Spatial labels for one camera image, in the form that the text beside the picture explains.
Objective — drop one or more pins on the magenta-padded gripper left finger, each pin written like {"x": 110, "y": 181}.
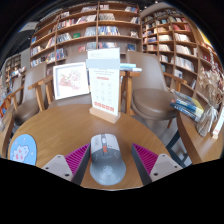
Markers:
{"x": 58, "y": 165}

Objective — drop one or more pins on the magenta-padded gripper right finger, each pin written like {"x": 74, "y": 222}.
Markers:
{"x": 165, "y": 165}

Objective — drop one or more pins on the grey and orange computer mouse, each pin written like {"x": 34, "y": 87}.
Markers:
{"x": 107, "y": 166}

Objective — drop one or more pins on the round light blue mouse pad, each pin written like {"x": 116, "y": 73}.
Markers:
{"x": 23, "y": 151}

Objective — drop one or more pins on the round wooden side table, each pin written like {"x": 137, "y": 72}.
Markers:
{"x": 206, "y": 146}
{"x": 5, "y": 136}

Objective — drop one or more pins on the glass vase with beige flowers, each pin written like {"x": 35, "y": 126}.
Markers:
{"x": 206, "y": 120}

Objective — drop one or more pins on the stack of books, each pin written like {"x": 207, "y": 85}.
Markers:
{"x": 186, "y": 106}

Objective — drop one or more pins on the small white standing card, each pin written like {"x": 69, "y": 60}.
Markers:
{"x": 219, "y": 125}

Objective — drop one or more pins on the white framed flower picture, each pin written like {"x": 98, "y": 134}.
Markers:
{"x": 70, "y": 81}

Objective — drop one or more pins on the white sign on wooden base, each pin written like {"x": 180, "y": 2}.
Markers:
{"x": 104, "y": 86}

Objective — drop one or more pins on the teal books pile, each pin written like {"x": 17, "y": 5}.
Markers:
{"x": 130, "y": 67}

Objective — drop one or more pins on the distant small bookshelf unit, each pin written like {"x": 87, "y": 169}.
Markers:
{"x": 13, "y": 66}

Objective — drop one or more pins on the curved wooden bookshelf unit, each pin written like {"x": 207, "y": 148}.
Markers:
{"x": 176, "y": 40}

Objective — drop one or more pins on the wide wooden bookshelf unit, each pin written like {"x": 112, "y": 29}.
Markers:
{"x": 83, "y": 31}

